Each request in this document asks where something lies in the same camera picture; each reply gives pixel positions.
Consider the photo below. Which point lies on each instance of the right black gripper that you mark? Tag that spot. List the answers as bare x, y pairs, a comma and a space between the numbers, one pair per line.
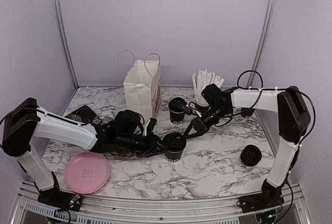
199, 127

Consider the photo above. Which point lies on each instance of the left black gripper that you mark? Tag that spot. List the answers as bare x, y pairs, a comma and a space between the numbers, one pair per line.
150, 149

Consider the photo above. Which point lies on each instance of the black plastic cup lid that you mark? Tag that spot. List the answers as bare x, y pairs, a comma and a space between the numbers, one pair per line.
174, 142
173, 106

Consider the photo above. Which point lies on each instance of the stack of paper coffee cups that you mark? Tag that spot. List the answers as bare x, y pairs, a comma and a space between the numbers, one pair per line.
247, 112

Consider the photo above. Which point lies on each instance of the stack of black cup lids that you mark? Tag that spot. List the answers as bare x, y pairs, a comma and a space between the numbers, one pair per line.
251, 155

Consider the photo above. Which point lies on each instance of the white paper takeout bag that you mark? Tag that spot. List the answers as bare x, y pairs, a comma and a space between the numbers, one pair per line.
142, 85

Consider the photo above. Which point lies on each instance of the single black paper coffee cup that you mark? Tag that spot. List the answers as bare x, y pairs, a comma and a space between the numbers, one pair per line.
177, 117

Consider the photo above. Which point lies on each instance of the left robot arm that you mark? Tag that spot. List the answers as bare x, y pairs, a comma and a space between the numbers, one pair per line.
28, 120

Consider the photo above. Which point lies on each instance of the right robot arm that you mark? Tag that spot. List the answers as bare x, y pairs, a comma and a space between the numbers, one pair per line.
295, 121

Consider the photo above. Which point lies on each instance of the brown cardboard cup carrier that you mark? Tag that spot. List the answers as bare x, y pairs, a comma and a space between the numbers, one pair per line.
122, 153

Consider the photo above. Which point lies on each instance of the bundle of white paper straws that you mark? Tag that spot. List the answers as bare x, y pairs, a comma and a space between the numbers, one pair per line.
201, 79

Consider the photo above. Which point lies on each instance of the pink round plate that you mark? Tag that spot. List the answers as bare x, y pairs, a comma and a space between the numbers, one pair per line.
87, 172

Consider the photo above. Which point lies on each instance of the black floral patterned tray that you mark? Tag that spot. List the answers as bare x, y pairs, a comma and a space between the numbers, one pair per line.
84, 114

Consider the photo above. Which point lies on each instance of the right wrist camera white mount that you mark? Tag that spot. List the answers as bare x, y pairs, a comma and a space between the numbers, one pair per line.
187, 110

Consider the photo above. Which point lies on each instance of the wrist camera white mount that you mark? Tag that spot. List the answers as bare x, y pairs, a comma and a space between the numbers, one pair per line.
187, 110
149, 126

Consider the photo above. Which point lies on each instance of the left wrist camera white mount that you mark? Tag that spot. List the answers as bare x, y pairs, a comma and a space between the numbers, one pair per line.
149, 126

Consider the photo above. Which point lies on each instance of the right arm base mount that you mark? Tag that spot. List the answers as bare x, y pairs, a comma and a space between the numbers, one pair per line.
267, 198

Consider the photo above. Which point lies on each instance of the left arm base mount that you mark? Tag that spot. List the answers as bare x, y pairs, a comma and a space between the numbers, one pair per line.
57, 198

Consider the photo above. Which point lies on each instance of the front aluminium frame rail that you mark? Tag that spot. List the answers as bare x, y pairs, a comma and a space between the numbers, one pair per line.
99, 209

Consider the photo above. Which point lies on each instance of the right aluminium frame post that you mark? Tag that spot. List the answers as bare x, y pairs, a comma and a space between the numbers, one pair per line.
264, 34

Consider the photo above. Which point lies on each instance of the aluminium frame post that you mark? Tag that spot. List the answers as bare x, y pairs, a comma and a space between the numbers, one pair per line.
64, 43
264, 34

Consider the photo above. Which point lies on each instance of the left aluminium frame post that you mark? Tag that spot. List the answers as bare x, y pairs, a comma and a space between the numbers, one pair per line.
64, 43

